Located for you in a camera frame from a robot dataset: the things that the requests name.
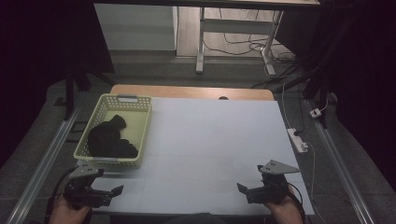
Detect hand-held gripper cable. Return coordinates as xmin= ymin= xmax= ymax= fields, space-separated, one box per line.
xmin=285 ymin=185 xmax=309 ymax=224
xmin=44 ymin=167 xmax=78 ymax=224

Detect left hand-held gripper cable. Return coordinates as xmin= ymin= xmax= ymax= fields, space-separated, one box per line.
xmin=44 ymin=167 xmax=78 ymax=224

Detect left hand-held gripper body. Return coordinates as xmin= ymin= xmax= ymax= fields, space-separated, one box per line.
xmin=63 ymin=161 xmax=114 ymax=210

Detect person's left hand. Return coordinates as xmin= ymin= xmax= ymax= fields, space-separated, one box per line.
xmin=48 ymin=195 xmax=92 ymax=224

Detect white-framed desk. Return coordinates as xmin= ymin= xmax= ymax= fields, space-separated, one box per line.
xmin=92 ymin=0 xmax=321 ymax=77

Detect dark cloth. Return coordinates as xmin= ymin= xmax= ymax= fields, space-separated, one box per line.
xmin=86 ymin=114 xmax=140 ymax=159

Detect aluminium rail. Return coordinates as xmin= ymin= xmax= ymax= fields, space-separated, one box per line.
xmin=5 ymin=104 xmax=82 ymax=224
xmin=306 ymin=100 xmax=376 ymax=224

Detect white power strip cable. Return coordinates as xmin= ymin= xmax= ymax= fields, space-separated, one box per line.
xmin=306 ymin=143 xmax=328 ymax=224

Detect yellow-green plastic basket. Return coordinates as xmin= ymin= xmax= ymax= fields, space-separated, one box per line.
xmin=73 ymin=92 xmax=154 ymax=171

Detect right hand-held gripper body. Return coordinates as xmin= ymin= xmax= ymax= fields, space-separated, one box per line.
xmin=245 ymin=159 xmax=301 ymax=205

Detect person's right hand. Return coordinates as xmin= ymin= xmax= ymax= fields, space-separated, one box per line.
xmin=263 ymin=186 xmax=304 ymax=224

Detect black floor cables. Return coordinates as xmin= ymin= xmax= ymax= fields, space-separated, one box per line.
xmin=204 ymin=7 xmax=300 ymax=90

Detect black plug cable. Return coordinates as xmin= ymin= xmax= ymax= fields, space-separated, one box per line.
xmin=292 ymin=82 xmax=307 ymax=137

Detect black stand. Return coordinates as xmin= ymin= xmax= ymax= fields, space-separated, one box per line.
xmin=281 ymin=6 xmax=362 ymax=130
xmin=55 ymin=62 xmax=118 ymax=121

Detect right hand-held gripper cable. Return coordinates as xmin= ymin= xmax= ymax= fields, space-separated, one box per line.
xmin=285 ymin=185 xmax=309 ymax=224

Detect white power strip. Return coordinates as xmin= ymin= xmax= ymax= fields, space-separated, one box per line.
xmin=286 ymin=127 xmax=309 ymax=155

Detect white table cover sheet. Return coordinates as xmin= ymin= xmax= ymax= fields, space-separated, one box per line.
xmin=76 ymin=96 xmax=316 ymax=217

